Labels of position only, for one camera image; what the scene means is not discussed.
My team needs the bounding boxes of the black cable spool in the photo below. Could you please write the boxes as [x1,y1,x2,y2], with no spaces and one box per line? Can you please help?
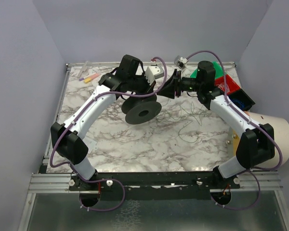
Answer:
[121,94,162,125]

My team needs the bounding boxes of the green wire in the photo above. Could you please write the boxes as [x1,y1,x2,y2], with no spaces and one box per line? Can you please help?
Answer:
[156,96,210,144]

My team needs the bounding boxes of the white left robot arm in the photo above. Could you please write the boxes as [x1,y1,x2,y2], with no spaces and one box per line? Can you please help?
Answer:
[50,55,168,180]

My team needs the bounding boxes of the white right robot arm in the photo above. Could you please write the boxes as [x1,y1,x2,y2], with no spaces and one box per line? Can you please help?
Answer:
[158,61,275,181]

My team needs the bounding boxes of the green plastic bin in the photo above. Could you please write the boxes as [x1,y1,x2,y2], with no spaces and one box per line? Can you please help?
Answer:
[190,62,223,79]

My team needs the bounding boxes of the red plastic bin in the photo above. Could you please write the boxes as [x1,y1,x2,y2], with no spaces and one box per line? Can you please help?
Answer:
[214,74,240,95]

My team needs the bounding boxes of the black plastic bin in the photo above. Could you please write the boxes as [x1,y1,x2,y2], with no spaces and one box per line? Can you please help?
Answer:
[228,89,255,111]

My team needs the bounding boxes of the purple yellow pink markers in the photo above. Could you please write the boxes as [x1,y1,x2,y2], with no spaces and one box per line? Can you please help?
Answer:
[79,73,100,83]

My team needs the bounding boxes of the clear plastic tube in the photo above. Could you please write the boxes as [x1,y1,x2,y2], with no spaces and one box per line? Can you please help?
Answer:
[78,61,89,78]

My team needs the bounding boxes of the white paper label packet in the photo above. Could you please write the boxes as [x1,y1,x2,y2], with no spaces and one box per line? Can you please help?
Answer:
[83,137,98,153]

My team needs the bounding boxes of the large white cylinder bucket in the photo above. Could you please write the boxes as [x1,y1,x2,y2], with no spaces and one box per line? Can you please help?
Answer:
[227,110,289,168]

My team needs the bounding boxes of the white wires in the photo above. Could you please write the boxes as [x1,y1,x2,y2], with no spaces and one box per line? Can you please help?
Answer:
[216,82,233,93]

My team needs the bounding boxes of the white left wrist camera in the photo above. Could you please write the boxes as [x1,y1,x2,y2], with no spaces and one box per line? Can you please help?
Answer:
[145,65,164,85]

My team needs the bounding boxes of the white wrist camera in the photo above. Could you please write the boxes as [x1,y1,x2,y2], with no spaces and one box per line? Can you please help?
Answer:
[145,65,164,85]
[174,55,188,70]

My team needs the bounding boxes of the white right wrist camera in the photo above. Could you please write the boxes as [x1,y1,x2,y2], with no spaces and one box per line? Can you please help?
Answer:
[174,55,188,70]

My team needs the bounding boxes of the blue wires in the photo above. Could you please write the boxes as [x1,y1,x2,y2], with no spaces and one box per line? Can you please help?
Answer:
[231,98,246,110]

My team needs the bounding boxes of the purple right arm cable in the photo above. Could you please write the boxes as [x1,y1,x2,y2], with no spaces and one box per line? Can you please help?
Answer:
[180,50,284,210]

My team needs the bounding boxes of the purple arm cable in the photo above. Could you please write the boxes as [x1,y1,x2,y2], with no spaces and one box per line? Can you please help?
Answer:
[180,50,284,210]
[49,56,168,212]

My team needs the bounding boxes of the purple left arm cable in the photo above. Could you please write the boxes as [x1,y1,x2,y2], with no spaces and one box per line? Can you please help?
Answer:
[49,56,168,212]

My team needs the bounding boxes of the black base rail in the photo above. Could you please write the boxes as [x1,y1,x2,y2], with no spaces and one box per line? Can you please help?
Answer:
[69,171,240,201]

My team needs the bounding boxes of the aluminium frame rail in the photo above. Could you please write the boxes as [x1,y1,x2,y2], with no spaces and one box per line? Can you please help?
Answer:
[16,64,73,231]

